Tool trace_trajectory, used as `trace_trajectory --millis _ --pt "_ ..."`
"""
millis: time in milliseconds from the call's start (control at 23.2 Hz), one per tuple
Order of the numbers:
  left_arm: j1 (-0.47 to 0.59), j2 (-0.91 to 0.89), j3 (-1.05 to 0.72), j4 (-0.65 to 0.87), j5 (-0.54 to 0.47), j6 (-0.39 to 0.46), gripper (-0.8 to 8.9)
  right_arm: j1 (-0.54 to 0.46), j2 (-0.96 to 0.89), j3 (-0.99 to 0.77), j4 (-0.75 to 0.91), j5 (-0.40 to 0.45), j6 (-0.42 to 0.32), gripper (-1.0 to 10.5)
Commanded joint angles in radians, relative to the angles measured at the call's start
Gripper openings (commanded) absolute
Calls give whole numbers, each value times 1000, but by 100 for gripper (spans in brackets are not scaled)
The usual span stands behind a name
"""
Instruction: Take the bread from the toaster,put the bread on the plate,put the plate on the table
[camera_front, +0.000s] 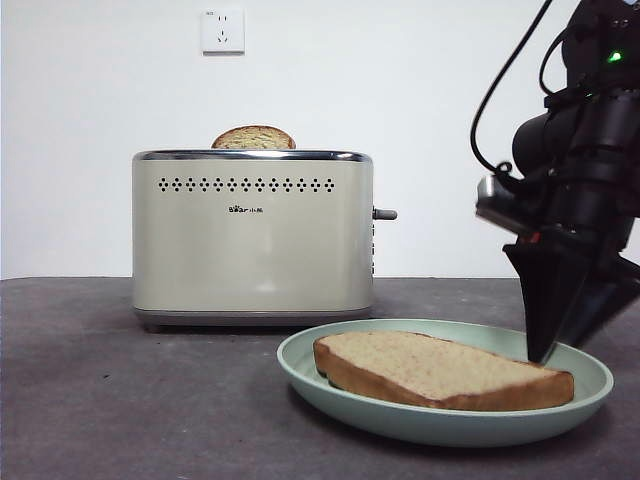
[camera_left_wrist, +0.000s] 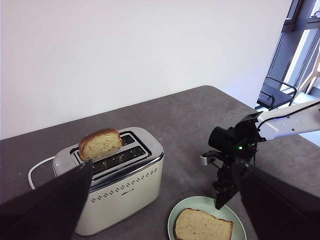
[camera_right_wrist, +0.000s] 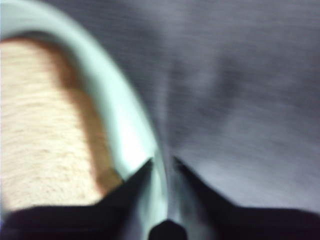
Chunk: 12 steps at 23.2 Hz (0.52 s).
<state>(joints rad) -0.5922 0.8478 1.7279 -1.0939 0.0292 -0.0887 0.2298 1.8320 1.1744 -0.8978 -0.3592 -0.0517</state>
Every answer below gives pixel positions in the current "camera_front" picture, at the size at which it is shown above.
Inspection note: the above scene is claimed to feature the short black looped cable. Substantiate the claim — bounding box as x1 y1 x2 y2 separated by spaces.
538 19 592 97

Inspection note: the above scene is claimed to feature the pale green round plate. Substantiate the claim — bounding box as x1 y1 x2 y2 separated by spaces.
276 318 616 448

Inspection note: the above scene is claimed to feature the square toast bread slice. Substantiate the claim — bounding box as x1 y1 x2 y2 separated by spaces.
312 329 576 413

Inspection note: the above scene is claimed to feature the white wall power socket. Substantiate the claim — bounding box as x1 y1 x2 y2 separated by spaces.
201 7 247 57

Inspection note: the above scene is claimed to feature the long black arm cable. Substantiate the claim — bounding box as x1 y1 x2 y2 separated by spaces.
471 0 556 175

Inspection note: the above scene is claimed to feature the cream two-slot toaster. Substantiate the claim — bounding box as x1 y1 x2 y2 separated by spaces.
131 148 376 334

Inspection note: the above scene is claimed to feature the round brown-crust bread slice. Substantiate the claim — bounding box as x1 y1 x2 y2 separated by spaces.
210 124 297 151

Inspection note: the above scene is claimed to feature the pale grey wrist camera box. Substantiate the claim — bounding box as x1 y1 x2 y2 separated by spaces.
474 174 545 237

